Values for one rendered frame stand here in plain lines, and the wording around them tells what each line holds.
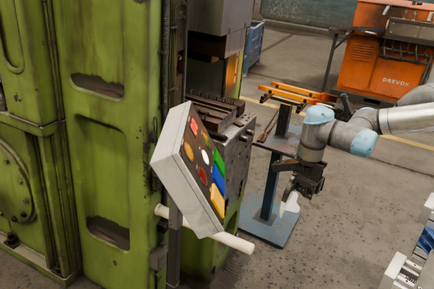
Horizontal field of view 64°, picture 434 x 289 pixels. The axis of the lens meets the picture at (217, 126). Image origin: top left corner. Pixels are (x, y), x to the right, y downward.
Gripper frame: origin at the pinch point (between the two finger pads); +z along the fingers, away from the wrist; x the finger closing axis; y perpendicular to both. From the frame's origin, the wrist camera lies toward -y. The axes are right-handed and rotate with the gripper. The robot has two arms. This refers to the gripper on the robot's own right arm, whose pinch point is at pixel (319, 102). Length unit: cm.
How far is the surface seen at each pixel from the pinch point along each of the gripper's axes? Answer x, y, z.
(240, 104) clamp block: -41, -4, 29
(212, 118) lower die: -64, -4, 32
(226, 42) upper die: -67, -39, 27
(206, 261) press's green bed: -69, 76, 25
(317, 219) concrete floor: 22, 94, -13
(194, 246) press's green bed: -70, 69, 32
